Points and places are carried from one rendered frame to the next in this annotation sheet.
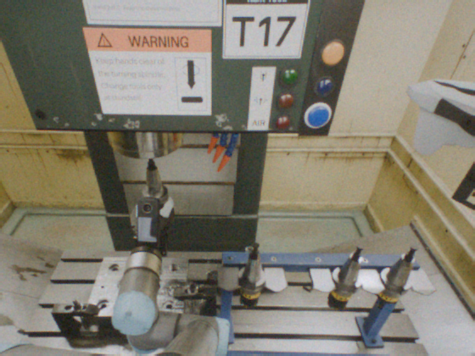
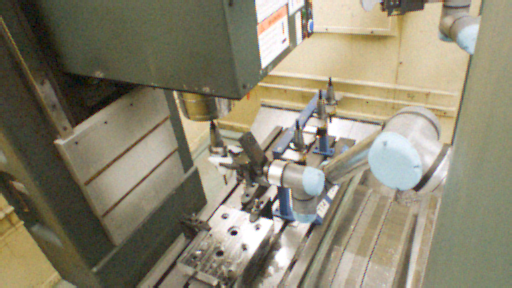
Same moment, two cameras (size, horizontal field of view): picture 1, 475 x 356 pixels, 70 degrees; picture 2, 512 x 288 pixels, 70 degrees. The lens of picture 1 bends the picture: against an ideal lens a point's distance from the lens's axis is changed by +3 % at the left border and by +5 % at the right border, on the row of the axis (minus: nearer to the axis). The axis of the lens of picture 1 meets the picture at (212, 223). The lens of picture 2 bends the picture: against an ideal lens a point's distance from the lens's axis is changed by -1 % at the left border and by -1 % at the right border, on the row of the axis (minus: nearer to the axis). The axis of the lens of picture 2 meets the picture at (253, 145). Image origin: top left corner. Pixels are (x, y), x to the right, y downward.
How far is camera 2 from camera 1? 0.90 m
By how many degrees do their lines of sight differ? 44
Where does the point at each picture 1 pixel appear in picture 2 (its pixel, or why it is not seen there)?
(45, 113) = (245, 84)
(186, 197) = (152, 188)
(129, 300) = (310, 172)
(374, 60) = not seen: hidden behind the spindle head
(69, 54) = (253, 42)
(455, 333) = (335, 128)
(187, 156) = (141, 149)
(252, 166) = (177, 128)
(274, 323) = not seen: hidden behind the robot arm
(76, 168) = not seen: outside the picture
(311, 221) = (201, 157)
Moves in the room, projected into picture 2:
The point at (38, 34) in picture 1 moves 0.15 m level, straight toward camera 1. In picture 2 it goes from (245, 38) to (314, 31)
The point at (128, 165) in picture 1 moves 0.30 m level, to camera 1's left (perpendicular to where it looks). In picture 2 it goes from (103, 194) to (32, 257)
